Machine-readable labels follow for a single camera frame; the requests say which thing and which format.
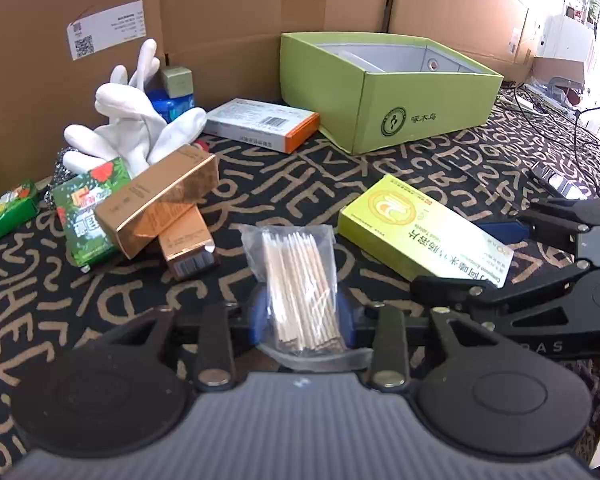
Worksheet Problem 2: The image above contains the black patterned tablecloth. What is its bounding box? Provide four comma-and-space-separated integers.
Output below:
0, 85, 600, 476

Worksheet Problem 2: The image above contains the large white shipping label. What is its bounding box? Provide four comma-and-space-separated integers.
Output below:
66, 0, 146, 61

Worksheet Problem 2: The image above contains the white cotton glove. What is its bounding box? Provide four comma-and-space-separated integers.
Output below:
94, 37, 162, 128
61, 106, 209, 176

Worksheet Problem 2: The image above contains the small green packet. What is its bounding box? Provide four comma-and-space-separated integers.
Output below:
0, 179, 41, 243

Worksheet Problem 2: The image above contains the long gold box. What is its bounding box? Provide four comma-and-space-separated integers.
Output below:
94, 144, 220, 260

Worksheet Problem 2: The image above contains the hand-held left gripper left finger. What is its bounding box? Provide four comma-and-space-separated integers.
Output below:
97, 290, 271, 392

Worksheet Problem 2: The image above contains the white and orange medicine box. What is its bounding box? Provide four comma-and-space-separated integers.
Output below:
200, 97, 322, 155

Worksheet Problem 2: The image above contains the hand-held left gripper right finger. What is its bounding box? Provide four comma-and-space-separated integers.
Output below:
336, 287, 503, 393

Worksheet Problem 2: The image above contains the cardboard carton with large label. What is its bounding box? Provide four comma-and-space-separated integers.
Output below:
0, 0, 167, 211

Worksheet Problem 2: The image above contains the white cabinet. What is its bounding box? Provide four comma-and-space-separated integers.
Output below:
535, 12, 597, 61

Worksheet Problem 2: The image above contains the blue plastic jar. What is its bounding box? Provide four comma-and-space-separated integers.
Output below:
147, 89, 197, 123

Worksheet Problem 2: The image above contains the small olive green box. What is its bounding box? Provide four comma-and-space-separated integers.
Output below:
159, 65, 195, 99

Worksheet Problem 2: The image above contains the black glossy device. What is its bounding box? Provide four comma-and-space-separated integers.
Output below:
527, 161, 589, 199

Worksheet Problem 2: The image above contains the cardboard carton with small label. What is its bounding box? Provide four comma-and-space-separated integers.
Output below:
387, 0, 543, 83

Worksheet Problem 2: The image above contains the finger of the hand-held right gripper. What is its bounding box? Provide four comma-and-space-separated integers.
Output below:
472, 197, 600, 257
410, 259, 595, 337

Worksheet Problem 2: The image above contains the steel wool scourer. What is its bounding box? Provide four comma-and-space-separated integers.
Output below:
42, 146, 81, 206

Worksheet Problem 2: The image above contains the clear bag of toothpicks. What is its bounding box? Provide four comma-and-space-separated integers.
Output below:
237, 224, 373, 373

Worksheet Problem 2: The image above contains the large green strawberry packet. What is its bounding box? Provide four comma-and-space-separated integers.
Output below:
50, 156, 133, 268

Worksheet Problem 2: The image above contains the green cardboard box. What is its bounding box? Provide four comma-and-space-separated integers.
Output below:
279, 31, 505, 156

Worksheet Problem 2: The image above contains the black cable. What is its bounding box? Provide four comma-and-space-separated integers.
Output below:
572, 106, 600, 150

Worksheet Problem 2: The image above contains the yellow-green medicine box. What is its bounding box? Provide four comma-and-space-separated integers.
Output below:
337, 174, 516, 290

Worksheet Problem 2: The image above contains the small copper box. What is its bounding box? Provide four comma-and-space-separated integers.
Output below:
157, 205, 217, 282

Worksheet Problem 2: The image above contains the cardboard carton with tape patch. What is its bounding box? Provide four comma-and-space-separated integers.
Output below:
157, 0, 397, 111

